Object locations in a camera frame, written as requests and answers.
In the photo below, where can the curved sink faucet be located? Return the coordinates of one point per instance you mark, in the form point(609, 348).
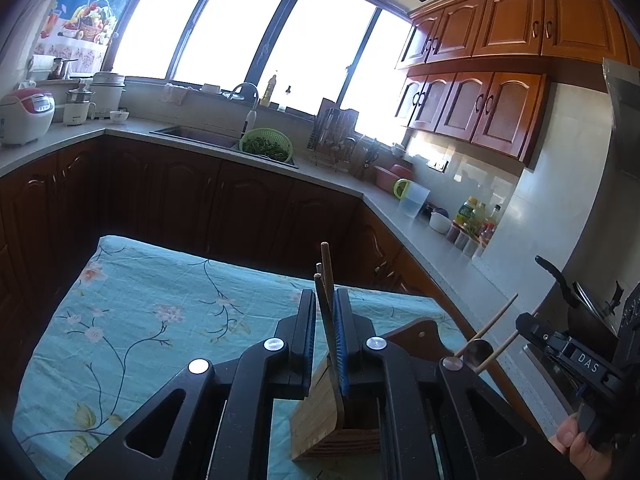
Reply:
point(250, 110)

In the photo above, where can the dish drying rack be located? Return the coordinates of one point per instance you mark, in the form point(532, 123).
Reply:
point(332, 130)

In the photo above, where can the dark metal pot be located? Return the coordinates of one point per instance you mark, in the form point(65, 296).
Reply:
point(62, 69)

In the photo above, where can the translucent plastic jug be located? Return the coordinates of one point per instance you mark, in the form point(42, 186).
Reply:
point(415, 202)

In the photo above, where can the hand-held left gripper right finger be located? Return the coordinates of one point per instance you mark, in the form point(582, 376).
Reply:
point(342, 340)

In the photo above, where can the large kitchen window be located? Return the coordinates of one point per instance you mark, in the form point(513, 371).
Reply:
point(240, 30)

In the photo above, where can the large white cooker pot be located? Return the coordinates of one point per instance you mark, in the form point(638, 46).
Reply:
point(107, 95)

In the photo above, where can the white round bowl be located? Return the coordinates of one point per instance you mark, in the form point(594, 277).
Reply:
point(440, 222)

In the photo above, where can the wooden upper cabinets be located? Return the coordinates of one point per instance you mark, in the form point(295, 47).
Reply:
point(500, 70)

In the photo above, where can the tropical fruit wall poster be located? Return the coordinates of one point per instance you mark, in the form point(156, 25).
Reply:
point(90, 10)

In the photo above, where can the person's right hand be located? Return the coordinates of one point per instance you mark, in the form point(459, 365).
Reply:
point(580, 452)

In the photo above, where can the small dark-capped bottle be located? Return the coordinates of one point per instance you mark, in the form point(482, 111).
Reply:
point(284, 102)

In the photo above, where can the black wok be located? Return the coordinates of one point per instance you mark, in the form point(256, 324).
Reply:
point(590, 315)

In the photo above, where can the yellow dish soap bottle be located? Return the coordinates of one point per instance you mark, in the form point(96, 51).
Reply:
point(271, 90)

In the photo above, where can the blue floral tablecloth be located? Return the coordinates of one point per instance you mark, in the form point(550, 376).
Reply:
point(150, 320)

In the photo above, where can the wooden utensil holder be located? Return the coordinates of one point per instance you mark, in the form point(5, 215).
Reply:
point(325, 435)

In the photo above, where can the pink basin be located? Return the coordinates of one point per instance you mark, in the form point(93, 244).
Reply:
point(392, 177)

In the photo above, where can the paper towel roll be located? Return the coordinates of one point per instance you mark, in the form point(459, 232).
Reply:
point(40, 67)

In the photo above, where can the small white steamer pot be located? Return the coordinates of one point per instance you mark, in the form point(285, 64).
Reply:
point(79, 105)

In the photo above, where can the wooden base cabinets with countertop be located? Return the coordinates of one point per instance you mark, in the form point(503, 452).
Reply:
point(175, 205)

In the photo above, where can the dark wooden chopstick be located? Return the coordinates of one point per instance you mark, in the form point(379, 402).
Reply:
point(327, 330)

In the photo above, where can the row of seasoning containers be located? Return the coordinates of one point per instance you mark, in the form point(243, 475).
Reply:
point(470, 242)

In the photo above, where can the white pink rice cooker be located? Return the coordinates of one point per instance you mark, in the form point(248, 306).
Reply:
point(25, 117)

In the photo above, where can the bamboo chopstick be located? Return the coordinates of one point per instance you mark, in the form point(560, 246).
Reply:
point(495, 320)
point(500, 352)

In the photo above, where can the green colander with vegetables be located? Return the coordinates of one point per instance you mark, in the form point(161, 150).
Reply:
point(265, 146)

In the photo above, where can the steel sink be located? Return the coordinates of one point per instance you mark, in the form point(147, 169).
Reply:
point(195, 135)

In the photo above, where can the green mug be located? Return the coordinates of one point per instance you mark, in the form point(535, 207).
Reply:
point(400, 188)

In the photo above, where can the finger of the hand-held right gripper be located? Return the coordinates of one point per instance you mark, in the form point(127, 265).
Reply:
point(555, 347)

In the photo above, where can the white cloth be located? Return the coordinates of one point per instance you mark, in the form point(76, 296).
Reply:
point(177, 94)

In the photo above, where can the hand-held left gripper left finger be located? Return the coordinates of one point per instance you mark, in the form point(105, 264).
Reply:
point(300, 340)

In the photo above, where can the small white bowl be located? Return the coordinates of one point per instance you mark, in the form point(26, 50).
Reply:
point(119, 117)

